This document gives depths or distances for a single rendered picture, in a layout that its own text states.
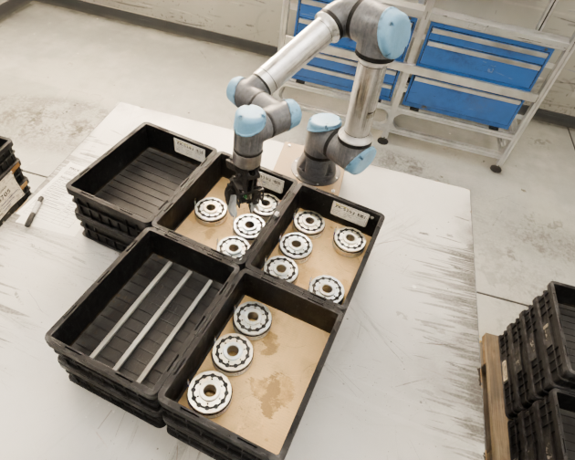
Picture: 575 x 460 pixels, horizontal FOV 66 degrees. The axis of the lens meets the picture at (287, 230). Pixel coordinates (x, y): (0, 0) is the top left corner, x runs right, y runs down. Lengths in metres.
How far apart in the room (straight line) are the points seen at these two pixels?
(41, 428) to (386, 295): 1.04
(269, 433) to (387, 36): 1.02
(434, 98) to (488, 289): 1.30
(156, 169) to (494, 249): 2.05
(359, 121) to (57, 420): 1.17
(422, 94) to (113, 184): 2.19
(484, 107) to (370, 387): 2.30
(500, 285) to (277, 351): 1.80
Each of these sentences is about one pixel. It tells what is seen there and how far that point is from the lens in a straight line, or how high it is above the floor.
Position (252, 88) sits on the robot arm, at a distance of 1.22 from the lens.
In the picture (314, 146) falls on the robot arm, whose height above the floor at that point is 0.95.
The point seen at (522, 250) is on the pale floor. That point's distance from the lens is 3.04.
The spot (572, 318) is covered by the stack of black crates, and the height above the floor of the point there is 0.49.
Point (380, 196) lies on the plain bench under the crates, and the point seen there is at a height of 0.70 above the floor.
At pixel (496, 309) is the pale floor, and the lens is 2.65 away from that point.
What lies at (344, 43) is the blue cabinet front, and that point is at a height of 0.64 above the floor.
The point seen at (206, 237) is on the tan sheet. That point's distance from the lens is 1.40.
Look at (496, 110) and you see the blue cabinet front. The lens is 3.28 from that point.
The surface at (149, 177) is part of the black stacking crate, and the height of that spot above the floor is 0.83.
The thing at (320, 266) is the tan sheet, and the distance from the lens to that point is 1.37.
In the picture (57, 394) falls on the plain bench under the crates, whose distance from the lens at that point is 1.35.
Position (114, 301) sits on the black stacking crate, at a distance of 1.30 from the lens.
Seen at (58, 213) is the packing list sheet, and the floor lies 0.70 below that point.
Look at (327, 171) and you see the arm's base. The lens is 1.67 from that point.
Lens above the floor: 1.90
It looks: 48 degrees down
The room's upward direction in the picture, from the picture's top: 10 degrees clockwise
